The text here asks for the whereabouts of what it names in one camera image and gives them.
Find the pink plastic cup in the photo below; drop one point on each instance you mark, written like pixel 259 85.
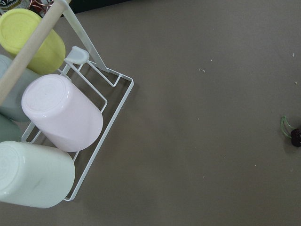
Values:
pixel 62 112

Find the white mint plastic cup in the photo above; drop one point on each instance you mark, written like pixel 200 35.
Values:
pixel 34 175

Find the grey blue plastic cup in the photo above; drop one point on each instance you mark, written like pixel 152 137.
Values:
pixel 11 107

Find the green plastic cup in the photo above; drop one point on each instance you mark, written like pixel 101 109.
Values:
pixel 9 131

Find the dark cherries pair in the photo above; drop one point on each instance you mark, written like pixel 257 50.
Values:
pixel 294 134

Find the white wire cup rack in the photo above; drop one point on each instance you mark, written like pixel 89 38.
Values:
pixel 54 44

